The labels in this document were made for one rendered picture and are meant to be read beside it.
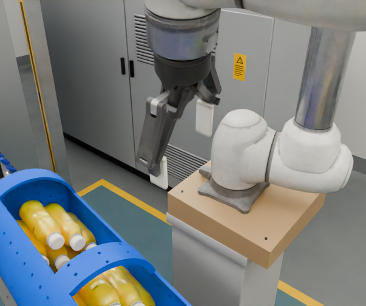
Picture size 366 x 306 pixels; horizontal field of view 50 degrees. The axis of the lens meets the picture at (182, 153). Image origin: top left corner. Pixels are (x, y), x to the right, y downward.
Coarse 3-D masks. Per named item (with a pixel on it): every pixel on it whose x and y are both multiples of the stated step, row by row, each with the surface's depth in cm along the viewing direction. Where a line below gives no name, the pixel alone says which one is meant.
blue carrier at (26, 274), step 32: (0, 192) 105; (32, 192) 116; (64, 192) 124; (0, 224) 98; (96, 224) 114; (0, 256) 95; (32, 256) 87; (96, 256) 83; (128, 256) 86; (32, 288) 83; (64, 288) 78; (160, 288) 94
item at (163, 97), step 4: (164, 92) 52; (168, 92) 52; (160, 96) 51; (164, 96) 51; (152, 100) 50; (156, 100) 50; (160, 100) 50; (164, 100) 51; (152, 104) 50; (156, 104) 50; (152, 108) 50; (156, 108) 50; (152, 112) 51; (156, 112) 50
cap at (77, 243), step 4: (76, 236) 105; (80, 236) 105; (72, 240) 104; (76, 240) 104; (80, 240) 105; (84, 240) 106; (72, 244) 104; (76, 244) 104; (80, 244) 105; (84, 244) 106; (72, 248) 104; (76, 248) 105; (80, 248) 106
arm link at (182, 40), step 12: (144, 12) 45; (216, 12) 44; (156, 24) 44; (168, 24) 43; (180, 24) 43; (192, 24) 43; (204, 24) 44; (216, 24) 46; (156, 36) 45; (168, 36) 44; (180, 36) 44; (192, 36) 44; (204, 36) 45; (216, 36) 48; (156, 48) 47; (168, 48) 46; (180, 48) 45; (192, 48) 45; (204, 48) 46; (180, 60) 47
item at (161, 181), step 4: (164, 160) 56; (160, 164) 57; (164, 164) 57; (160, 168) 58; (164, 168) 57; (160, 172) 59; (164, 172) 58; (152, 176) 61; (160, 176) 59; (164, 176) 59; (152, 180) 61; (156, 180) 61; (160, 180) 60; (164, 180) 59; (156, 184) 62; (160, 184) 61; (164, 184) 60; (164, 188) 61
